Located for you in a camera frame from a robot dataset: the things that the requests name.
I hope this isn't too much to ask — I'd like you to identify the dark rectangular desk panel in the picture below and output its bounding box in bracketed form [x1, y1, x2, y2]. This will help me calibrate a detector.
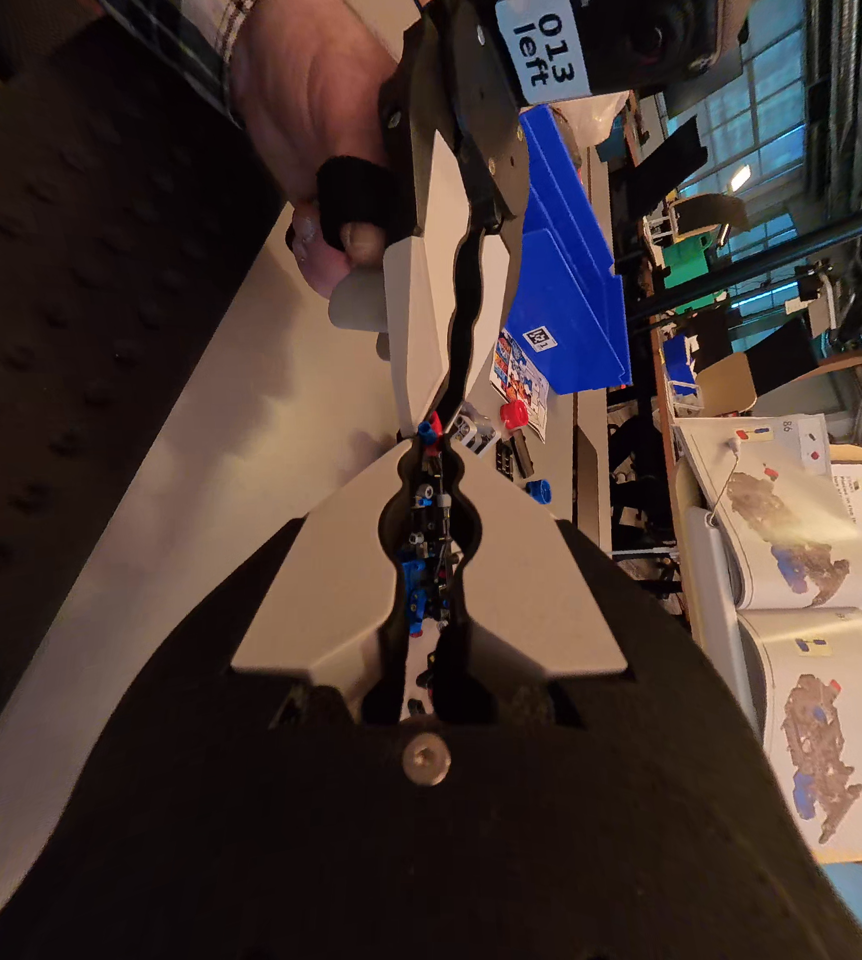
[573, 390, 612, 556]

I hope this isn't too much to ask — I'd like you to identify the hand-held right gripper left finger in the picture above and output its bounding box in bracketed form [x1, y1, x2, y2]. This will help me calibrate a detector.
[230, 439, 422, 723]

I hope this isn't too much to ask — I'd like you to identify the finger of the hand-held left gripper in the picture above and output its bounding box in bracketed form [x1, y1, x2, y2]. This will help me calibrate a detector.
[429, 228, 514, 429]
[328, 129, 477, 440]

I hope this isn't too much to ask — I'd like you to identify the toy brick vehicle chassis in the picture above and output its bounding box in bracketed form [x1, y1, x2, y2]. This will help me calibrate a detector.
[397, 403, 501, 639]

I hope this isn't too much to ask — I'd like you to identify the grey desk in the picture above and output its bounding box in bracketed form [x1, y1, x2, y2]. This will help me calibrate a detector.
[0, 97, 613, 960]

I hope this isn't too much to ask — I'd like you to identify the person's left hand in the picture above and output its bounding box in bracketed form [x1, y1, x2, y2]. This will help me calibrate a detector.
[228, 0, 403, 301]

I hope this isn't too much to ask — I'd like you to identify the black perforated panel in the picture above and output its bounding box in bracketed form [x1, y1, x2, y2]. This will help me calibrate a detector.
[0, 15, 285, 789]

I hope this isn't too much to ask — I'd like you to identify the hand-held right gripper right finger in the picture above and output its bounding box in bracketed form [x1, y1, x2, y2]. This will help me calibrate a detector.
[440, 439, 628, 719]

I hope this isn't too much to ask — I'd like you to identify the sticker sheet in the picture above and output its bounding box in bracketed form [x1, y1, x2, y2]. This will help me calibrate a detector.
[489, 327, 549, 444]

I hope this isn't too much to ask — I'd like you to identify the instruction booklet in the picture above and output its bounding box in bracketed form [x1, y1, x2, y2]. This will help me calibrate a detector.
[674, 416, 862, 864]

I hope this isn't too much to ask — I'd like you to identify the green object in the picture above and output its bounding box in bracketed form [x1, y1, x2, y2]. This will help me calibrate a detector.
[663, 232, 724, 290]

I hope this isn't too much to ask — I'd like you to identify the person's left forearm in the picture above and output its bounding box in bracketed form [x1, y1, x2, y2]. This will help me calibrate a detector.
[176, 0, 261, 72]

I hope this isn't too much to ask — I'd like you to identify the blue storage bin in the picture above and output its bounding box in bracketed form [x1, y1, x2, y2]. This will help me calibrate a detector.
[506, 105, 633, 396]

